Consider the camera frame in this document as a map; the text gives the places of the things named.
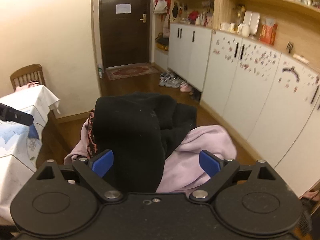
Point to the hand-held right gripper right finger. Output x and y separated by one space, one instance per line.
210 163

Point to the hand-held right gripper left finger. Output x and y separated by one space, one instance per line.
102 162

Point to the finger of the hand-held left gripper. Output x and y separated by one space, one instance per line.
15 115

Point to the black t-shirt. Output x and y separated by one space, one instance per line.
130 135

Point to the light pink sweatshirt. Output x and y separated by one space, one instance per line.
195 155

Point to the orange black patterned cloth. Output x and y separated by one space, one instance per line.
90 140

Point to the pink garment with striped trim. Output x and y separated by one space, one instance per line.
25 87

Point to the brown wooden chair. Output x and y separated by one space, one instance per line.
27 73

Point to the black garment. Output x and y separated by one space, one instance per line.
183 120

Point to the white stickered cabinet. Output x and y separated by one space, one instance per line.
250 100

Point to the row of shoes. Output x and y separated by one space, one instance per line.
172 81

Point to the red patterned door mat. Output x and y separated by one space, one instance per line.
130 72

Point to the white floor cabinet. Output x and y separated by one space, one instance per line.
185 55

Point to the black curved hook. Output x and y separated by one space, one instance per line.
296 73

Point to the dark brown door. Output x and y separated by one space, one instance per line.
125 37

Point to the black and yellow bag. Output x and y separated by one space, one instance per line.
162 43

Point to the white pitcher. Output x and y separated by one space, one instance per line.
243 30

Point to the white jar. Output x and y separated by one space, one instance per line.
224 27

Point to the long beige box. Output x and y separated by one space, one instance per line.
300 58

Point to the small black stand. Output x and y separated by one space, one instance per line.
290 48

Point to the pink hanging garment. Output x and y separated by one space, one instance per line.
166 28

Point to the orange tissue packet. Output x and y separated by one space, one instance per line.
268 33

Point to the white rectangular board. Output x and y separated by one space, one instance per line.
252 21

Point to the white paper notice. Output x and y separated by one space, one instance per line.
123 8

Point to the black hanging cap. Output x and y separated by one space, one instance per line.
175 11

